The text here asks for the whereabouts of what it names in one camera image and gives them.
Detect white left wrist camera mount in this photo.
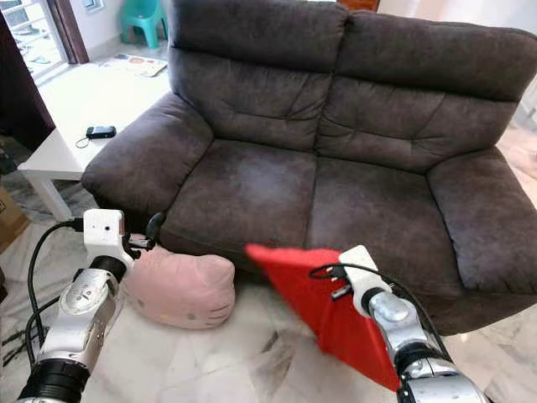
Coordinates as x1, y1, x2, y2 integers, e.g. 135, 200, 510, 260
82, 210, 127, 264

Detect small black corded device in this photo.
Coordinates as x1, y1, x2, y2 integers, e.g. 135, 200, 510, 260
76, 125, 117, 149

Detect brown two-seat fabric sofa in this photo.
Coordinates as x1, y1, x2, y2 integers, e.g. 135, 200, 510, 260
81, 0, 537, 337

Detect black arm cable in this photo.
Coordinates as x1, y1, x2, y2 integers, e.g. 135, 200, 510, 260
309, 263, 454, 362
27, 218, 86, 370

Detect red pillow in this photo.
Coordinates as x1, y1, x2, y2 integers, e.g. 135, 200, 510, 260
245, 243, 404, 393

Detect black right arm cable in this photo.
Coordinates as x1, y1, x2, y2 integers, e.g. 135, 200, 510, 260
309, 263, 454, 362

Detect teal plastic chair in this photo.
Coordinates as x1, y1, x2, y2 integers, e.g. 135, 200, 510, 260
119, 0, 169, 50

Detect printed floor mat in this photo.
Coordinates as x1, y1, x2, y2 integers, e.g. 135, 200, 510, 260
98, 53, 169, 78

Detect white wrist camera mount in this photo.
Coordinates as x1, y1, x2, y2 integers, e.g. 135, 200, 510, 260
338, 245, 394, 316
82, 210, 127, 264

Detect white side table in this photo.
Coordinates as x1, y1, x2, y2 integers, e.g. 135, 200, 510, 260
18, 92, 160, 222

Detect cardboard box with black symbols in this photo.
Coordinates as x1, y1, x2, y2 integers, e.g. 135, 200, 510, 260
0, 189, 30, 250

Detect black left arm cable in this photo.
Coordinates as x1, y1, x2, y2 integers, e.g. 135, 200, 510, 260
27, 218, 86, 370

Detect brown door frame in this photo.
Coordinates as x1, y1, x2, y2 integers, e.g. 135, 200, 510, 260
46, 0, 91, 65

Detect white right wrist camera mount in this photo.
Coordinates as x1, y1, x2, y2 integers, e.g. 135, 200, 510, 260
338, 245, 394, 316

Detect dark wooden door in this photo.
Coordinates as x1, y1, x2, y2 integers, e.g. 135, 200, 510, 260
0, 34, 55, 152

